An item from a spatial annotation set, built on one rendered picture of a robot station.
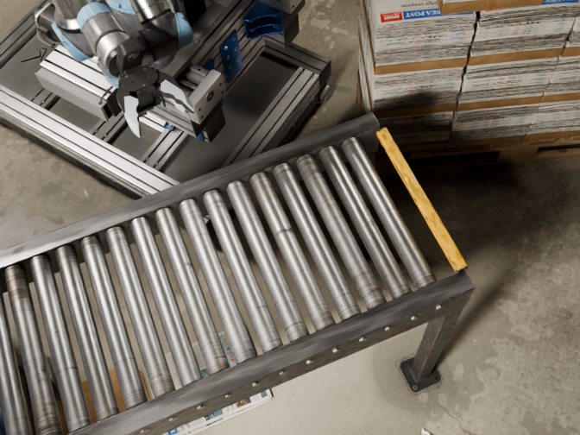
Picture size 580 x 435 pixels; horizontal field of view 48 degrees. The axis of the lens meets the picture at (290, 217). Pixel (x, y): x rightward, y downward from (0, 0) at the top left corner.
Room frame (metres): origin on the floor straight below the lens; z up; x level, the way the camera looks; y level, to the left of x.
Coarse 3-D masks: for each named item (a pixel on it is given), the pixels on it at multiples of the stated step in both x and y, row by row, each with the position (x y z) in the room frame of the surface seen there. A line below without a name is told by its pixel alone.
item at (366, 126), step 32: (352, 128) 1.00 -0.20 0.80; (256, 160) 0.94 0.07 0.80; (288, 160) 0.93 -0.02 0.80; (320, 160) 0.95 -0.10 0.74; (160, 192) 0.88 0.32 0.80; (192, 192) 0.87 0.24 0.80; (224, 192) 0.88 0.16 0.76; (96, 224) 0.81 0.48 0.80; (128, 224) 0.81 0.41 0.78; (0, 256) 0.76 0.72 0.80; (32, 256) 0.75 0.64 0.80
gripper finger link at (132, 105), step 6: (126, 102) 0.82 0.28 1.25; (132, 102) 0.82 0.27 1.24; (138, 102) 0.82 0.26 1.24; (126, 108) 0.80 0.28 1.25; (132, 108) 0.80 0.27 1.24; (138, 108) 0.81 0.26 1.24; (126, 114) 0.79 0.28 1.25; (132, 114) 0.79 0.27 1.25; (126, 120) 0.78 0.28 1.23; (132, 120) 0.77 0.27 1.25; (138, 120) 0.78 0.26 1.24; (132, 126) 0.76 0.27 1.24; (138, 126) 0.76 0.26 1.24; (138, 132) 0.75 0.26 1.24
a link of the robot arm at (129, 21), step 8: (104, 0) 1.33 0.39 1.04; (112, 0) 1.31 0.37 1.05; (120, 0) 1.31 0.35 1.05; (128, 0) 1.30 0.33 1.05; (112, 8) 1.30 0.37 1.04; (120, 8) 1.29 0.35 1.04; (128, 8) 1.28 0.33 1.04; (120, 16) 1.28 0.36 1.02; (128, 16) 1.28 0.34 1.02; (136, 16) 1.28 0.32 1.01; (120, 24) 1.27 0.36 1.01; (128, 24) 1.27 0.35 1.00; (136, 24) 1.28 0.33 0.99; (128, 32) 1.27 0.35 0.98; (136, 32) 1.28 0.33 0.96
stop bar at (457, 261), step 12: (384, 132) 0.96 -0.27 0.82; (384, 144) 0.92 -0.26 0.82; (396, 156) 0.88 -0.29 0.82; (396, 168) 0.85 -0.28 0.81; (408, 168) 0.84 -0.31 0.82; (408, 180) 0.81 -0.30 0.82; (420, 192) 0.77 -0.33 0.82; (420, 204) 0.74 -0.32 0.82; (432, 216) 0.70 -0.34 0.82; (432, 228) 0.67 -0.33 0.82; (444, 228) 0.66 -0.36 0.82; (444, 240) 0.63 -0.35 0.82; (444, 252) 0.61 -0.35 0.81; (456, 252) 0.60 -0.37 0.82; (456, 264) 0.57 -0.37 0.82
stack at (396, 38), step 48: (384, 0) 1.41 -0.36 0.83; (432, 0) 1.38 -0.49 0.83; (576, 0) 1.31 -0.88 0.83; (384, 48) 1.32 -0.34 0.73; (432, 48) 1.31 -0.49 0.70; (480, 48) 1.31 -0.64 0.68; (528, 48) 1.30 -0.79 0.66; (384, 96) 1.32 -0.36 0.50; (432, 96) 1.31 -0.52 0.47; (480, 96) 1.31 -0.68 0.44; (528, 96) 1.30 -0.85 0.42; (528, 144) 1.29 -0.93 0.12
